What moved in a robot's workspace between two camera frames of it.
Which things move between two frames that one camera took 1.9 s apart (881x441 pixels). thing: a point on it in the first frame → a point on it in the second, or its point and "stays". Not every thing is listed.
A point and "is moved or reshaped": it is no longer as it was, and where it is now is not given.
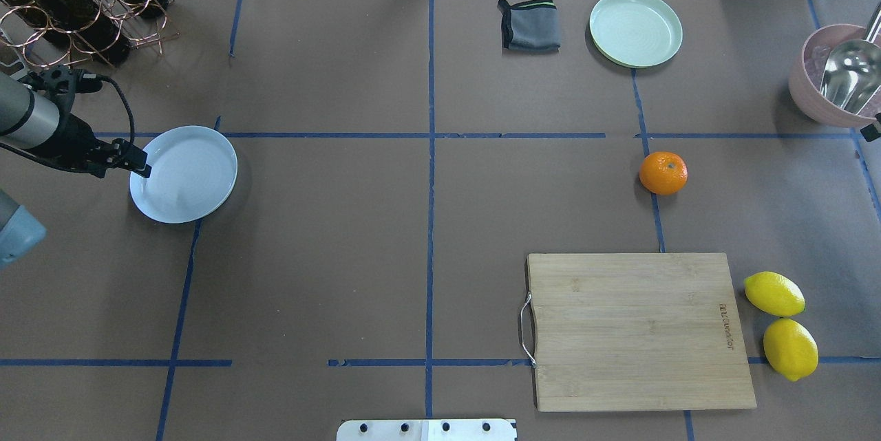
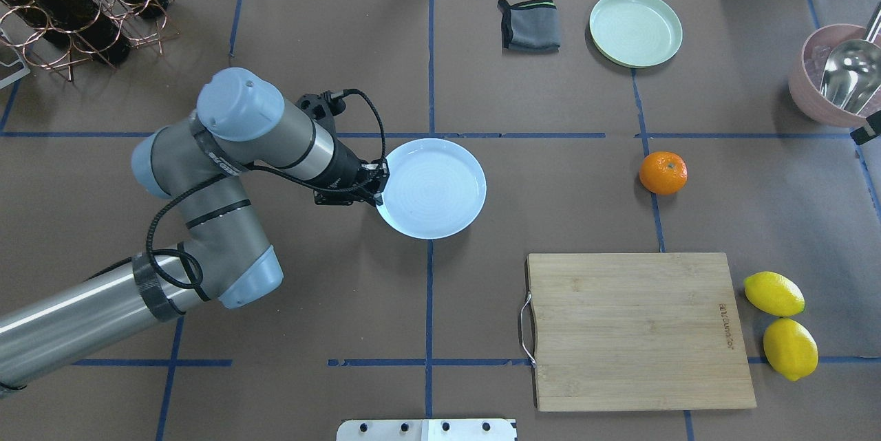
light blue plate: (193, 170) is moved or reshaped
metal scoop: (853, 75) stays
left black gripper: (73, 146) → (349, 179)
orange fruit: (663, 173) stays
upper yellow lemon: (791, 349) stays
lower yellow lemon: (775, 293) stays
